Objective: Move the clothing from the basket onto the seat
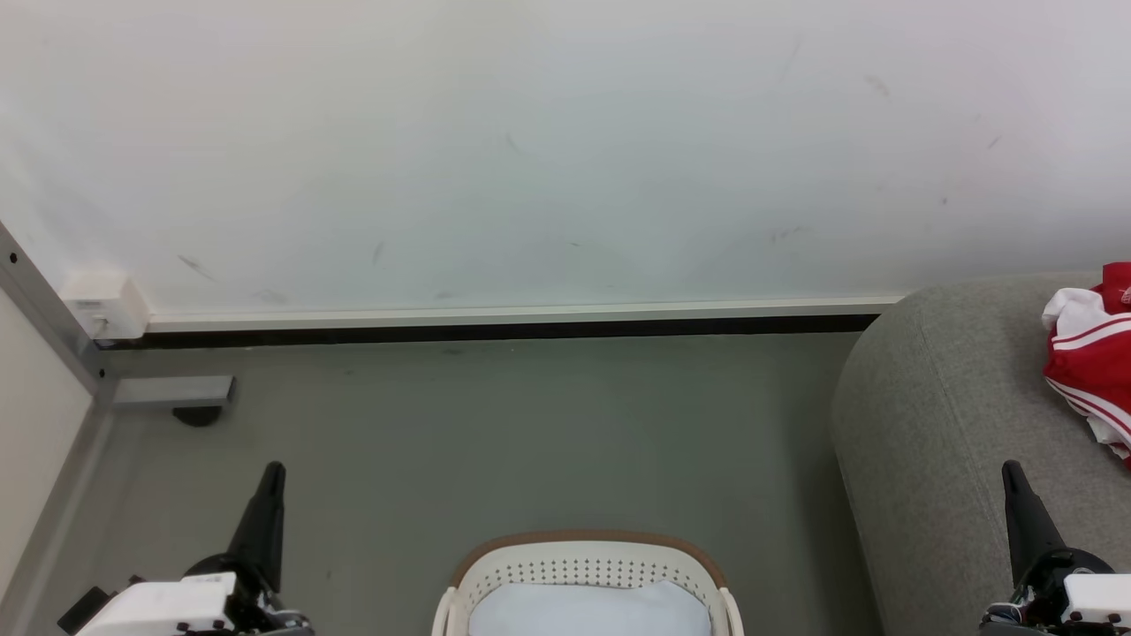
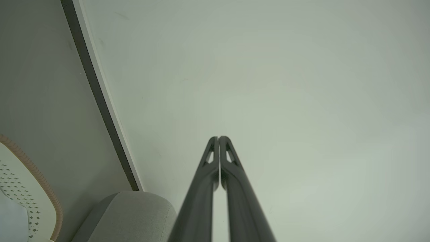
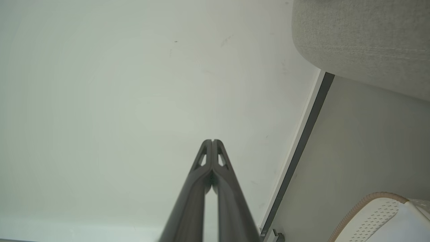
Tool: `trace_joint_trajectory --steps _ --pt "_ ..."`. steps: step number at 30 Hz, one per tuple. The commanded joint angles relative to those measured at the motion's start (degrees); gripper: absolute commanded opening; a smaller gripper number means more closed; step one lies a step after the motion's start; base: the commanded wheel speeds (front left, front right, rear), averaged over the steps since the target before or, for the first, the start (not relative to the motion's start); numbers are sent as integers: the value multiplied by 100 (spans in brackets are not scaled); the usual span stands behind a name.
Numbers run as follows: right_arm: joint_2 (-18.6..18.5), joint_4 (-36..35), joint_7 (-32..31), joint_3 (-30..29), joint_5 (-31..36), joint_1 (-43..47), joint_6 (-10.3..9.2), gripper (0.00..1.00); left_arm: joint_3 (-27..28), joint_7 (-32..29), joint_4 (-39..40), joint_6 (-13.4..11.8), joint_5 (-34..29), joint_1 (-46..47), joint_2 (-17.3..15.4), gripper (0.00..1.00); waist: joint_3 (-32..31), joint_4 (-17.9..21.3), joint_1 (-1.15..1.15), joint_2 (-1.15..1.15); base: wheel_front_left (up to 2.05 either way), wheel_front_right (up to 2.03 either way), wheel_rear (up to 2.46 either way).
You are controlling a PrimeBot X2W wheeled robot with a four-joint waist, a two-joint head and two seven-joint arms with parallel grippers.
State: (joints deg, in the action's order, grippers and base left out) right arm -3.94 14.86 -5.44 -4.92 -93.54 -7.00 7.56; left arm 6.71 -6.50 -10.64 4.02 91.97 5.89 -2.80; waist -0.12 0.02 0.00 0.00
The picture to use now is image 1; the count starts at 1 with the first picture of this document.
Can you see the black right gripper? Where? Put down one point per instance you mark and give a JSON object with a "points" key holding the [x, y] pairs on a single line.
{"points": [[1043, 592]]}

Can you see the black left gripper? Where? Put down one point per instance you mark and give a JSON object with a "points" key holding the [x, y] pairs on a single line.
{"points": [[252, 609]]}

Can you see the red and white garment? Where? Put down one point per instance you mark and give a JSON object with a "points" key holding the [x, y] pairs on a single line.
{"points": [[1091, 362]]}

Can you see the cream laundry basket brown rim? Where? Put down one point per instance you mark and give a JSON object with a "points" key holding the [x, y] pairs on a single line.
{"points": [[583, 565]]}

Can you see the light blue clothing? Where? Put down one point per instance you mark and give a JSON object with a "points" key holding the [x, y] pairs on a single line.
{"points": [[592, 611]]}

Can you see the black partition foot caster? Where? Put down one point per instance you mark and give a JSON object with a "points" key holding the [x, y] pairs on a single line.
{"points": [[196, 415]]}

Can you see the grey fabric sofa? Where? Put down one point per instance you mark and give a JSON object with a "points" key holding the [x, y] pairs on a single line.
{"points": [[928, 424]]}

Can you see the white and black baseboard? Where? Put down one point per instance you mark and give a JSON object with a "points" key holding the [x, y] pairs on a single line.
{"points": [[512, 322]]}

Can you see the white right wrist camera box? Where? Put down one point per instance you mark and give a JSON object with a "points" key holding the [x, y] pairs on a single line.
{"points": [[1100, 599]]}

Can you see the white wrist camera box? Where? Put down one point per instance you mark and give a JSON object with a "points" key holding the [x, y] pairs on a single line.
{"points": [[159, 605], [1100, 599]]}

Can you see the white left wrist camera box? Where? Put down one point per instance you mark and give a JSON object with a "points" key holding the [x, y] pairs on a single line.
{"points": [[159, 605]]}

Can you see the white wall box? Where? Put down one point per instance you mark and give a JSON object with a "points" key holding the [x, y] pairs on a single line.
{"points": [[106, 305]]}

